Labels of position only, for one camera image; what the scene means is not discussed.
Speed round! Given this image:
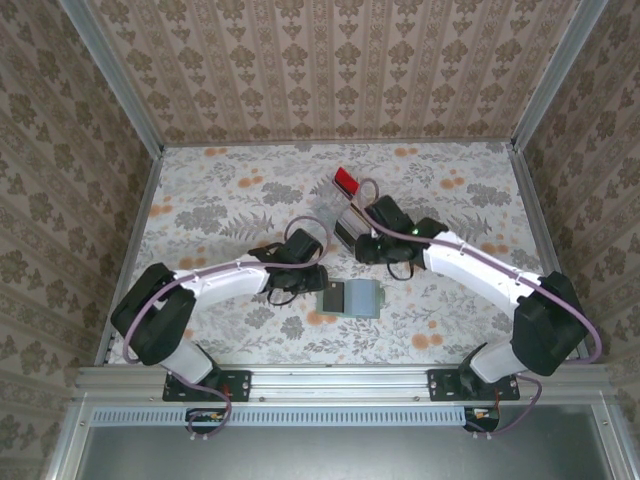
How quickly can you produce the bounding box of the black glossy card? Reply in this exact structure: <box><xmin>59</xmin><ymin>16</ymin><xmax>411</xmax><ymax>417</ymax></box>
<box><xmin>322</xmin><ymin>280</ymin><xmax>347</xmax><ymax>315</ymax></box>

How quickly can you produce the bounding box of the aluminium mounting rail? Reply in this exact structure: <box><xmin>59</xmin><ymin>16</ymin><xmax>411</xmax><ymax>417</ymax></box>
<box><xmin>74</xmin><ymin>363</ymin><xmax>612</xmax><ymax>404</ymax></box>

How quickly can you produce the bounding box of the green card holder wallet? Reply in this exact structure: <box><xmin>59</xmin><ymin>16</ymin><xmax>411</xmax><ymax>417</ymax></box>
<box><xmin>314</xmin><ymin>278</ymin><xmax>386</xmax><ymax>321</ymax></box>

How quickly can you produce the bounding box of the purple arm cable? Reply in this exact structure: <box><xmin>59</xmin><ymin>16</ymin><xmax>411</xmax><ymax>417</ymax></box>
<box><xmin>358</xmin><ymin>178</ymin><xmax>601</xmax><ymax>441</ymax></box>
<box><xmin>122</xmin><ymin>214</ymin><xmax>337</xmax><ymax>444</ymax></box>

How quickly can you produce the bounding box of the clear acrylic card stand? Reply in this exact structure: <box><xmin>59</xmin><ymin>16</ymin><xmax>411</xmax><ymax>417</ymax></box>
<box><xmin>308</xmin><ymin>167</ymin><xmax>384</xmax><ymax>247</ymax></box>

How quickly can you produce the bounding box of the black connector box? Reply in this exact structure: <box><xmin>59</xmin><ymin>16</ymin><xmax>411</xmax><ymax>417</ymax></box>
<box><xmin>462</xmin><ymin>405</ymin><xmax>501</xmax><ymax>432</ymax></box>
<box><xmin>184</xmin><ymin>407</ymin><xmax>226</xmax><ymax>434</ymax></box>

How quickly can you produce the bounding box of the dark grey card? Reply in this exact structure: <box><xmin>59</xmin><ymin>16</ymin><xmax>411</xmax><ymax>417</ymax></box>
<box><xmin>333</xmin><ymin>214</ymin><xmax>359</xmax><ymax>247</ymax></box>

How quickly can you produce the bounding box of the grey metal panel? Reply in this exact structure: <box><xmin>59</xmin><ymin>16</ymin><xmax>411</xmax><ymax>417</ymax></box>
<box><xmin>74</xmin><ymin>403</ymin><xmax>614</xmax><ymax>480</ymax></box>

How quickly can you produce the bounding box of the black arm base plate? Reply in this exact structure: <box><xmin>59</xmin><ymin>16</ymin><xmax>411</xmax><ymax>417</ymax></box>
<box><xmin>161</xmin><ymin>368</ymin><xmax>253</xmax><ymax>403</ymax></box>
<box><xmin>428</xmin><ymin>367</ymin><xmax>521</xmax><ymax>403</ymax></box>

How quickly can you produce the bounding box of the thin black camera cable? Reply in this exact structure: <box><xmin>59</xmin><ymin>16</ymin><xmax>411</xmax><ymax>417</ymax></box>
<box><xmin>267</xmin><ymin>287</ymin><xmax>301</xmax><ymax>307</ymax></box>
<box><xmin>387</xmin><ymin>259</ymin><xmax>414</xmax><ymax>282</ymax></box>

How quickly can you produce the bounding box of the aluminium side rail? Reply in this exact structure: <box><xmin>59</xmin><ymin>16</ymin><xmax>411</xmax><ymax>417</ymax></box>
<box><xmin>507</xmin><ymin>142</ymin><xmax>592</xmax><ymax>364</ymax></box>
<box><xmin>94</xmin><ymin>147</ymin><xmax>166</xmax><ymax>366</ymax></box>

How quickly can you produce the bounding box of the red card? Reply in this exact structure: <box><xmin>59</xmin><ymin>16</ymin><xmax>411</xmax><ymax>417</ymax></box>
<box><xmin>333</xmin><ymin>166</ymin><xmax>362</xmax><ymax>196</ymax></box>

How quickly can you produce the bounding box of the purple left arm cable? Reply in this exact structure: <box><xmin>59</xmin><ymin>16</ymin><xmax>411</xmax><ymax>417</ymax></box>
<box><xmin>122</xmin><ymin>214</ymin><xmax>337</xmax><ymax>444</ymax></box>

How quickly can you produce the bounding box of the thin black left camera cable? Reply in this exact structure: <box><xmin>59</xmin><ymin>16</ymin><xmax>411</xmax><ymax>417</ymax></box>
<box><xmin>267</xmin><ymin>287</ymin><xmax>301</xmax><ymax>307</ymax></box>

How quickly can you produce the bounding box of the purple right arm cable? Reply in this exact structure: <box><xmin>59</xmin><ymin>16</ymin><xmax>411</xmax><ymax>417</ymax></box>
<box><xmin>358</xmin><ymin>178</ymin><xmax>601</xmax><ymax>441</ymax></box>

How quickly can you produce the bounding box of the light grey card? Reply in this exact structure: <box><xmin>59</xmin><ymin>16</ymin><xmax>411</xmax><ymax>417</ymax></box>
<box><xmin>341</xmin><ymin>204</ymin><xmax>366</xmax><ymax>234</ymax></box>

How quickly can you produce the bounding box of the aluminium corner post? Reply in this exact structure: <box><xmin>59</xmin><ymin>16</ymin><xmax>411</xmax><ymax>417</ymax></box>
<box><xmin>509</xmin><ymin>0</ymin><xmax>614</xmax><ymax>151</ymax></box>
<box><xmin>57</xmin><ymin>0</ymin><xmax>166</xmax><ymax>156</ymax></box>

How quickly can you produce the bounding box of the thin black right camera cable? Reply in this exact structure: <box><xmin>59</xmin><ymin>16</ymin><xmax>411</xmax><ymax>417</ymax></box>
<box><xmin>387</xmin><ymin>259</ymin><xmax>414</xmax><ymax>282</ymax></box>

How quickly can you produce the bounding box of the slotted grey cable duct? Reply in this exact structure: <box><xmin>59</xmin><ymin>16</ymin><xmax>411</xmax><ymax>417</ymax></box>
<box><xmin>90</xmin><ymin>405</ymin><xmax>469</xmax><ymax>428</ymax></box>

